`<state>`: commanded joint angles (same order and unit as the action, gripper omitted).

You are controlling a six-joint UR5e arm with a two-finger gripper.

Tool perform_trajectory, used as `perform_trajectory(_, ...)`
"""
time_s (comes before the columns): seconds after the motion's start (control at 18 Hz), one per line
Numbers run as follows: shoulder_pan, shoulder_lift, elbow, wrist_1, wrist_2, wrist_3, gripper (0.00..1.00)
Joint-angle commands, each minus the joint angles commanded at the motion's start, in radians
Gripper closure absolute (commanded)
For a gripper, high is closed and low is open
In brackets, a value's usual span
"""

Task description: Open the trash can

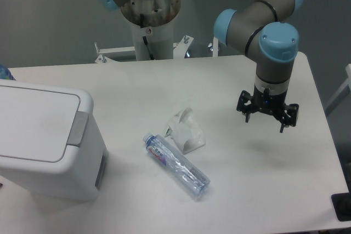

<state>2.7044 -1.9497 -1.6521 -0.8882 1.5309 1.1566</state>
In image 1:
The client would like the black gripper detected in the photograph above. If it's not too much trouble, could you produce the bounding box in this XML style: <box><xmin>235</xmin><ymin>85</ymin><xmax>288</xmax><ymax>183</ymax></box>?
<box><xmin>236</xmin><ymin>87</ymin><xmax>299</xmax><ymax>133</ymax></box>

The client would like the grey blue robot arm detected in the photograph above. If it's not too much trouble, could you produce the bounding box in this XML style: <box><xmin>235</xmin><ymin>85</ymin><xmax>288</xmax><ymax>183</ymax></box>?
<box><xmin>99</xmin><ymin>0</ymin><xmax>303</xmax><ymax>128</ymax></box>

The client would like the white trash can body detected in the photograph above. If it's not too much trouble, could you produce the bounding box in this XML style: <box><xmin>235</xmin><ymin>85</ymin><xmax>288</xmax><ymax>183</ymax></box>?
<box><xmin>1</xmin><ymin>110</ymin><xmax>109</xmax><ymax>200</ymax></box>

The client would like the white trash can lid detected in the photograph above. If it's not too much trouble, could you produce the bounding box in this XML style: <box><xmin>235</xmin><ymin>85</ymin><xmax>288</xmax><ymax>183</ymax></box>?
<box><xmin>1</xmin><ymin>80</ymin><xmax>94</xmax><ymax>163</ymax></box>

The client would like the white furniture at right edge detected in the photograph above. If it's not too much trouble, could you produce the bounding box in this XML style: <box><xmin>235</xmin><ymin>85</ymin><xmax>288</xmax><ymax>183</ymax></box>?
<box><xmin>324</xmin><ymin>64</ymin><xmax>350</xmax><ymax>117</ymax></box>

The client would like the crumpled white paper carton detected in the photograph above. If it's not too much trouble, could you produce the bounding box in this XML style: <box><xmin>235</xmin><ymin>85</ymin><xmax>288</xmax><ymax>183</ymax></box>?
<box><xmin>164</xmin><ymin>107</ymin><xmax>206</xmax><ymax>155</ymax></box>

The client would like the clear plastic water bottle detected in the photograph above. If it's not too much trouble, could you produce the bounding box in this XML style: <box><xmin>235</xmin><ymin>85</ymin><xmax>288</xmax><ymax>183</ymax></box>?
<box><xmin>143</xmin><ymin>133</ymin><xmax>211</xmax><ymax>201</ymax></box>

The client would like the blue patterned object at edge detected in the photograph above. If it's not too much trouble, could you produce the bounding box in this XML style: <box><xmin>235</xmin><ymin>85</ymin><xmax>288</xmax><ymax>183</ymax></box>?
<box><xmin>0</xmin><ymin>64</ymin><xmax>16</xmax><ymax>81</ymax></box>

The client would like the white metal base frame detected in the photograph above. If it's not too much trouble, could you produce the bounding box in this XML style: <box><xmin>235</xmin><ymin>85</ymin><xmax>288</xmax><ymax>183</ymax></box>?
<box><xmin>94</xmin><ymin>35</ymin><xmax>220</xmax><ymax>64</ymax></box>

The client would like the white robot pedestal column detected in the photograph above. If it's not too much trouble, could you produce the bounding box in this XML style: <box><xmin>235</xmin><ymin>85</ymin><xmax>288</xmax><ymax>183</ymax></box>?
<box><xmin>120</xmin><ymin>0</ymin><xmax>181</xmax><ymax>45</ymax></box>

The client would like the black cable on pedestal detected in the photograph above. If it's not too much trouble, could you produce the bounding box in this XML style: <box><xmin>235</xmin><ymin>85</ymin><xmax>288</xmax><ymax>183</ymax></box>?
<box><xmin>139</xmin><ymin>13</ymin><xmax>155</xmax><ymax>60</ymax></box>

